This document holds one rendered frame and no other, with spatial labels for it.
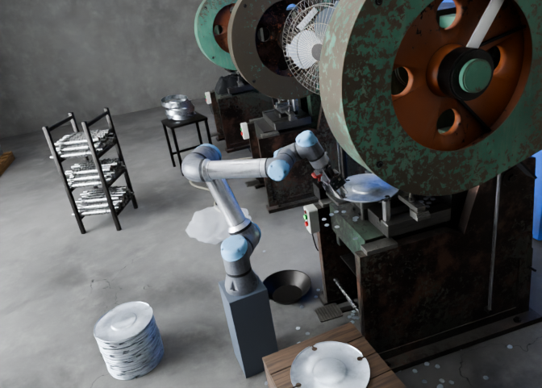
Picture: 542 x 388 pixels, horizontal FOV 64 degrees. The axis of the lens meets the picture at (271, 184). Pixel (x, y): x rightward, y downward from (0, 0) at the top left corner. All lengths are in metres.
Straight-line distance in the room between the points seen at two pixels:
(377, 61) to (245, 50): 1.79
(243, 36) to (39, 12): 5.73
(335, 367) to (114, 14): 7.27
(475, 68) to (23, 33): 7.66
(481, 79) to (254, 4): 1.88
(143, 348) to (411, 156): 1.58
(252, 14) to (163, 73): 5.40
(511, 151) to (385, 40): 0.64
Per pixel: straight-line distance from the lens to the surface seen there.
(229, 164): 1.73
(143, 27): 8.25
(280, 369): 1.79
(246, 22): 3.04
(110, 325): 2.43
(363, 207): 1.99
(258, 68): 3.08
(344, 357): 1.80
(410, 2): 1.39
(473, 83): 1.47
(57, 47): 8.39
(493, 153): 1.68
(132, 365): 2.42
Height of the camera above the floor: 1.65
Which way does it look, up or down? 24 degrees down
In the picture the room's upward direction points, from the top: 9 degrees counter-clockwise
